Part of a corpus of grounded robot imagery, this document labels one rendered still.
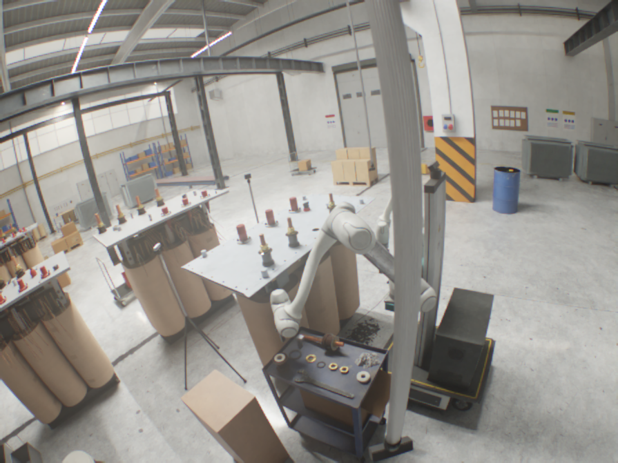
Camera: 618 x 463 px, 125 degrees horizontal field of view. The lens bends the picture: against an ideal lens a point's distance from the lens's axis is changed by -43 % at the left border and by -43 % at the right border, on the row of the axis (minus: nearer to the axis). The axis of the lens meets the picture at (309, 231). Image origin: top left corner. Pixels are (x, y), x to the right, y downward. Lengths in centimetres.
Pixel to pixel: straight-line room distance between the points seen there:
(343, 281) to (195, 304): 183
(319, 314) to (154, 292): 180
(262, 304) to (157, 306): 164
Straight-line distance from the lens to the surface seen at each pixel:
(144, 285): 322
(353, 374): 167
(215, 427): 160
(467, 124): 648
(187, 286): 343
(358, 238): 117
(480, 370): 246
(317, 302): 240
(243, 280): 171
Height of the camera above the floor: 221
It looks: 23 degrees down
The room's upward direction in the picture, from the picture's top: 10 degrees counter-clockwise
